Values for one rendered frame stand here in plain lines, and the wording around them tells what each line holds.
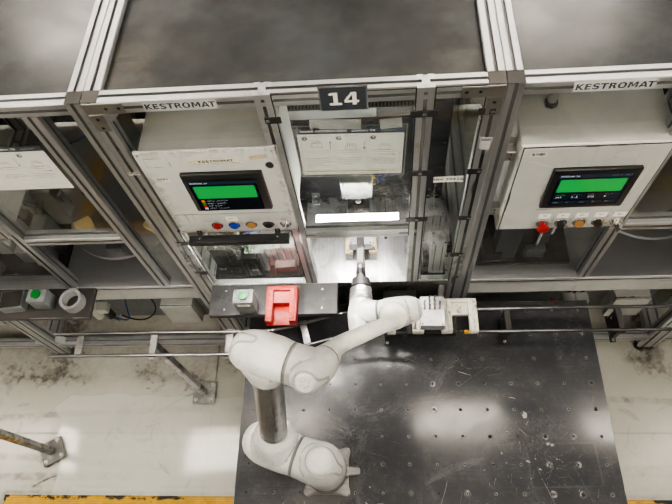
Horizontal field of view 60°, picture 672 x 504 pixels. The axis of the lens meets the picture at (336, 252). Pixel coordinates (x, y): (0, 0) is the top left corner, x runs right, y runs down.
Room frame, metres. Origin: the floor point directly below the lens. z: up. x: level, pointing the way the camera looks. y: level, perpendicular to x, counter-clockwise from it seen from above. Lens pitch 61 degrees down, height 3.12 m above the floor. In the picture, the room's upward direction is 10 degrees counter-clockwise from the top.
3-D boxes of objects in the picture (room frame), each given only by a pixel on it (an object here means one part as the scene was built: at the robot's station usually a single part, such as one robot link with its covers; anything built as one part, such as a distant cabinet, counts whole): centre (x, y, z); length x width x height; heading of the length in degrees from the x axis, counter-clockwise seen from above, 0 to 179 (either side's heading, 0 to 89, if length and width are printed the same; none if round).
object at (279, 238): (1.08, 0.33, 1.37); 0.36 x 0.04 x 0.04; 80
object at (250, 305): (1.02, 0.39, 0.97); 0.08 x 0.08 x 0.12; 80
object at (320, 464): (0.36, 0.19, 0.85); 0.18 x 0.16 x 0.22; 61
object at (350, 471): (0.35, 0.16, 0.71); 0.22 x 0.18 x 0.06; 80
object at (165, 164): (1.22, 0.31, 1.60); 0.42 x 0.29 x 0.46; 80
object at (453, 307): (0.86, -0.34, 0.84); 0.36 x 0.14 x 0.10; 80
